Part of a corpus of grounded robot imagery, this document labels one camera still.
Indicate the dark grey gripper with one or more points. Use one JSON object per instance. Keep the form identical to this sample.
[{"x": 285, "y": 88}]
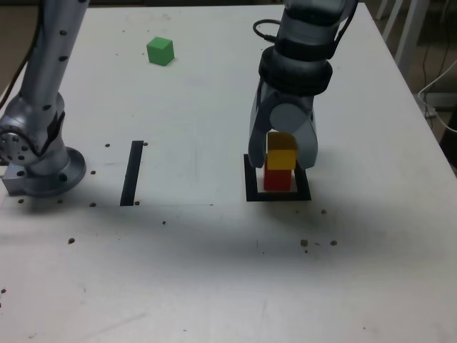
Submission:
[{"x": 303, "y": 100}]

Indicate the yellow cube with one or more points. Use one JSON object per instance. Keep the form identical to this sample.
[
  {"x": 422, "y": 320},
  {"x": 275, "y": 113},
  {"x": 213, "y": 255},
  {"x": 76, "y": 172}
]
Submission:
[{"x": 282, "y": 159}]

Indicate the red cube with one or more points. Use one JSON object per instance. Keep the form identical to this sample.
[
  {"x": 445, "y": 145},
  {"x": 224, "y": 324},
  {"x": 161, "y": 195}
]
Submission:
[{"x": 276, "y": 180}]

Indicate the green cube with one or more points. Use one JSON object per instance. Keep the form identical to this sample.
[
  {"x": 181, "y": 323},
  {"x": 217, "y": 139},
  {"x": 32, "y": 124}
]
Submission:
[{"x": 160, "y": 51}]

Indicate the black tape square outline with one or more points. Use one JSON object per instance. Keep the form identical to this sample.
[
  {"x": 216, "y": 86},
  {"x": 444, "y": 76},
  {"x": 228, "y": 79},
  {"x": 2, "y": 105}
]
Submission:
[{"x": 278, "y": 197}]

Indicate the black tape strip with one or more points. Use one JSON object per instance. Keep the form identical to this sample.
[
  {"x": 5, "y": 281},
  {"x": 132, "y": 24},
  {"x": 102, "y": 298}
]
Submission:
[{"x": 130, "y": 175}]

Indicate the white metal furniture leg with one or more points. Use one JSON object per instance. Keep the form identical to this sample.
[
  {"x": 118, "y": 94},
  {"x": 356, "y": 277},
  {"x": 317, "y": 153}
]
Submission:
[{"x": 382, "y": 9}]

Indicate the white metal furniture frame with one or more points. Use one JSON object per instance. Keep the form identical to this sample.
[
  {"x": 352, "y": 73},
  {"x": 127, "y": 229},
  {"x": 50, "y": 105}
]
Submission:
[{"x": 407, "y": 32}]

